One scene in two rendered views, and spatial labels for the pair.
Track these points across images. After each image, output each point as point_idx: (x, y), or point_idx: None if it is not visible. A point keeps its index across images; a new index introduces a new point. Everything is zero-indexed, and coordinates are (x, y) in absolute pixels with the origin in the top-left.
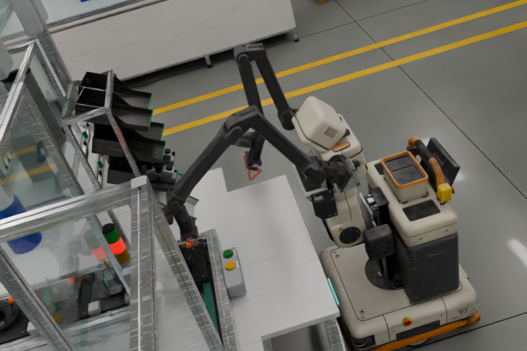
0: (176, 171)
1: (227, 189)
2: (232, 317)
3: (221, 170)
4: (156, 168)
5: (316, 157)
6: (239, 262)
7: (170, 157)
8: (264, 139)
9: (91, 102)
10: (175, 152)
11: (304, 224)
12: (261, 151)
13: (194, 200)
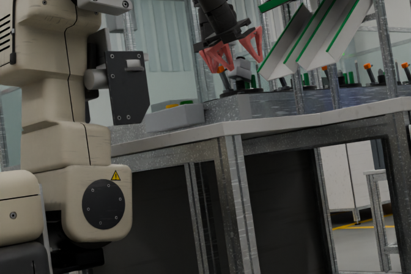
0: None
1: (335, 118)
2: (140, 128)
3: (390, 99)
4: None
5: (104, 54)
6: (175, 120)
7: None
8: None
9: None
10: None
11: (118, 144)
12: (207, 17)
13: (288, 60)
